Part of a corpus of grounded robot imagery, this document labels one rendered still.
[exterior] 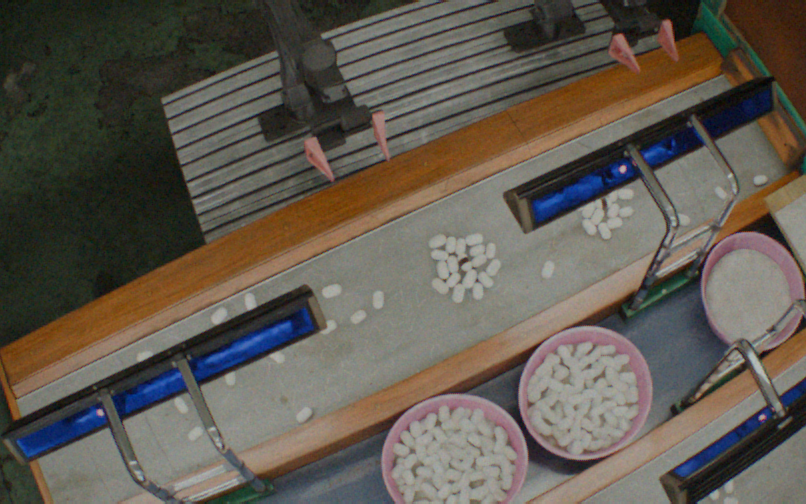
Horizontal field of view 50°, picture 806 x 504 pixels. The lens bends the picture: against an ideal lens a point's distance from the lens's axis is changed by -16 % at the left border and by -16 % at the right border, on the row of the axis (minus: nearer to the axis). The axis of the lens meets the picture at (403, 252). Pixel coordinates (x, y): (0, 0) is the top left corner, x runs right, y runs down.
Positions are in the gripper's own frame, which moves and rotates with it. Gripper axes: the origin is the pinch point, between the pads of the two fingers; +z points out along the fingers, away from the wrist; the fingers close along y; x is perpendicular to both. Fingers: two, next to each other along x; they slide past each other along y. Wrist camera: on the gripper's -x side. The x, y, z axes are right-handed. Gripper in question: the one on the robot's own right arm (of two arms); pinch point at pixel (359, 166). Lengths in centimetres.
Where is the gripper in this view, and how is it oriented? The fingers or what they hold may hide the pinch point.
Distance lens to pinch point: 168.6
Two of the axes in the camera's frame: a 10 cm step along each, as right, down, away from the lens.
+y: 9.2, -3.6, 1.4
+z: 3.9, 8.5, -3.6
